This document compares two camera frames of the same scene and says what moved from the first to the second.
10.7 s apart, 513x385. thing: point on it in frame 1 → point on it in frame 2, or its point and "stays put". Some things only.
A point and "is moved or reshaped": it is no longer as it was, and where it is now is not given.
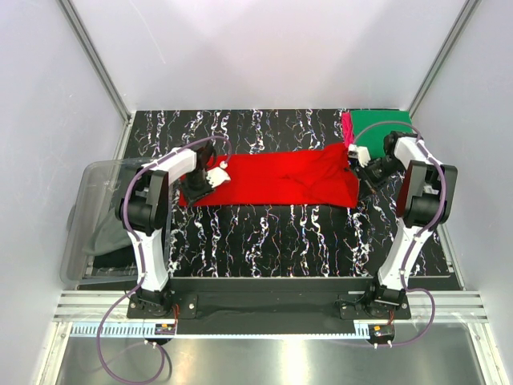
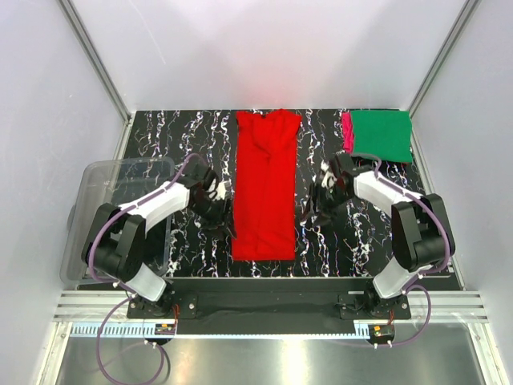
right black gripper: (363, 172) → (310, 206)
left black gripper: (191, 196) → (223, 220)
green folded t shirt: (370, 128) stays put
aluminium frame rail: (74, 307) stays put
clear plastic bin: (97, 247) stays put
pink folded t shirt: (347, 128) stays put
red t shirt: (314, 178) is moved or reshaped
